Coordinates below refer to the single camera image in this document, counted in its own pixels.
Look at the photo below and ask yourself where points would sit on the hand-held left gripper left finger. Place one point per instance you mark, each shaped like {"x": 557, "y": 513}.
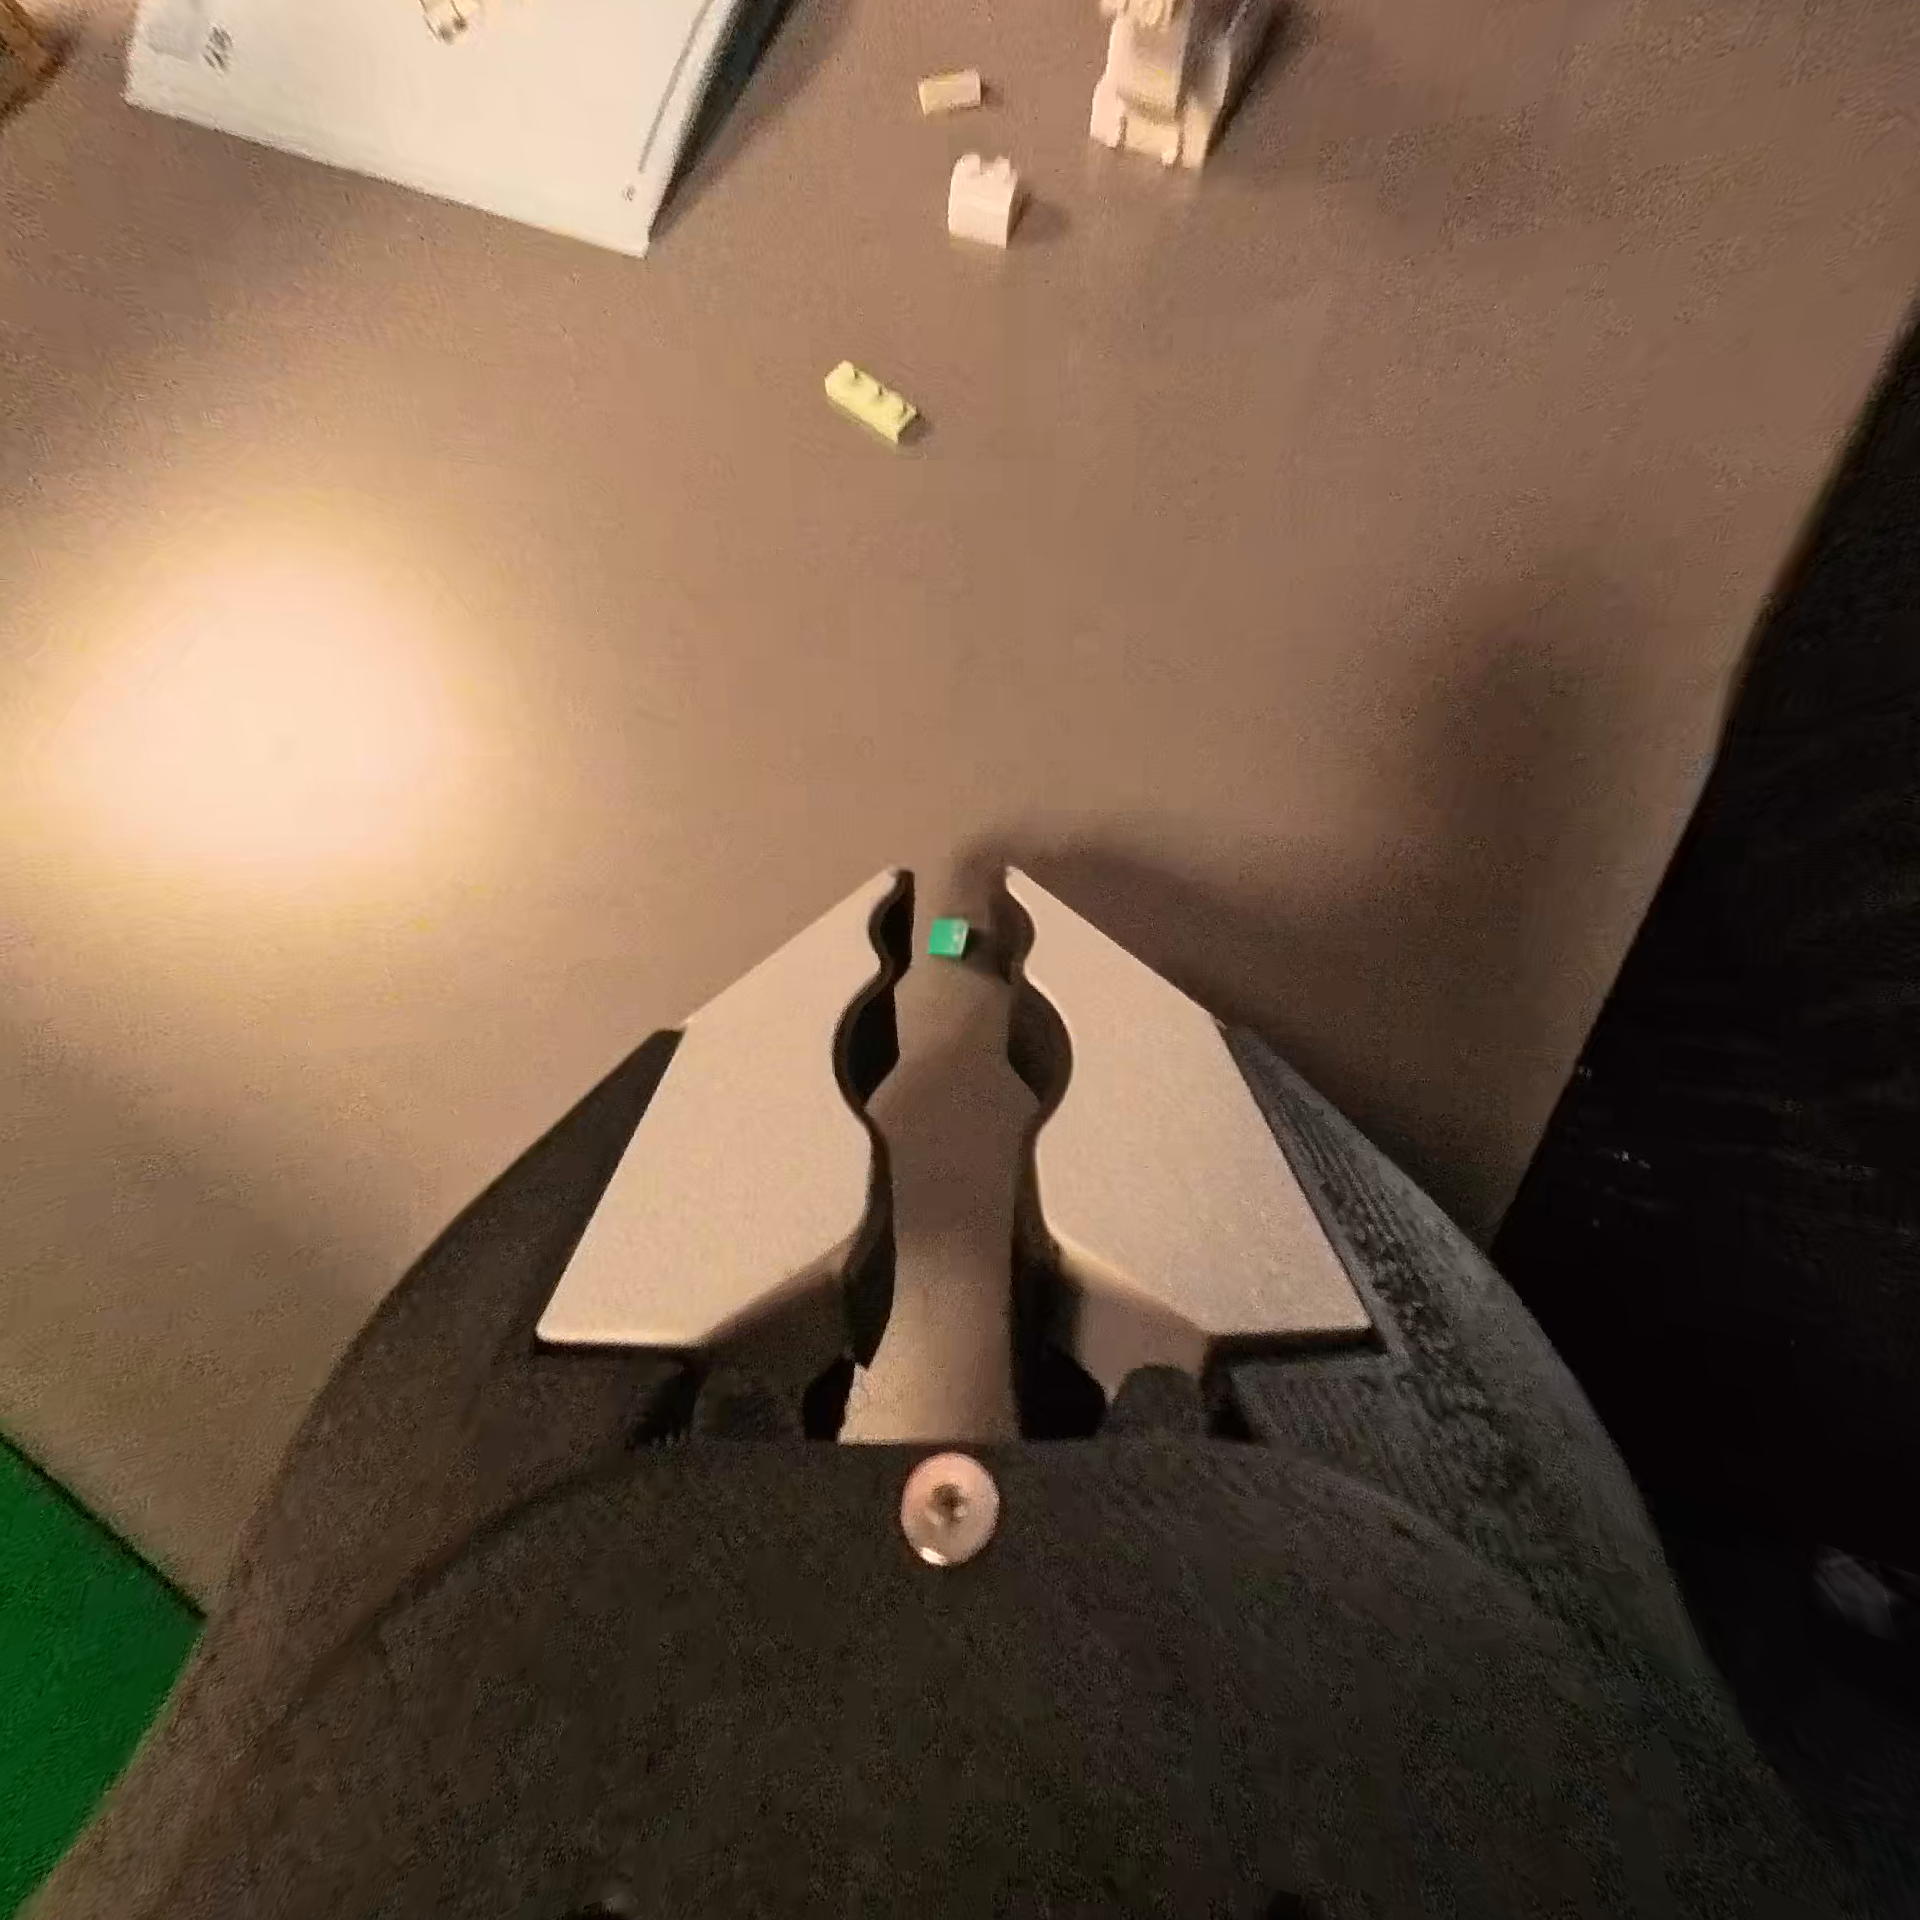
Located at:
{"x": 717, "y": 1185}

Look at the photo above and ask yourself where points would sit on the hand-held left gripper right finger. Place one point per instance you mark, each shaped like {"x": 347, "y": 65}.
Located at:
{"x": 1184, "y": 1185}

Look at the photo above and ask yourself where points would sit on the small dark green lego piece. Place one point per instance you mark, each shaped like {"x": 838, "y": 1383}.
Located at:
{"x": 945, "y": 941}

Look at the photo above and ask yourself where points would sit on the pale green lego plate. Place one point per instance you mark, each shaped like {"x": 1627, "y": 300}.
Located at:
{"x": 869, "y": 406}

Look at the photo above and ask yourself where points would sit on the white lego brick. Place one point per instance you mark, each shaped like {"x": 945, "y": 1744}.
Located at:
{"x": 988, "y": 203}

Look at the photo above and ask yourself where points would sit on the white and red lego model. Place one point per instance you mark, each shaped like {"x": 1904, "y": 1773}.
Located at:
{"x": 1156, "y": 83}

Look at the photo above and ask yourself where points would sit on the small beige lego piece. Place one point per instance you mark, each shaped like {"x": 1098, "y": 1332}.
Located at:
{"x": 945, "y": 90}

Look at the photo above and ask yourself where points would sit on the person's black sweater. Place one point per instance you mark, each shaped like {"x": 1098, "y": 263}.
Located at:
{"x": 1722, "y": 1198}

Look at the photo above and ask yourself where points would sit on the open instruction booklet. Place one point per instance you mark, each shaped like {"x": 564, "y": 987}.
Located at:
{"x": 421, "y": 109}

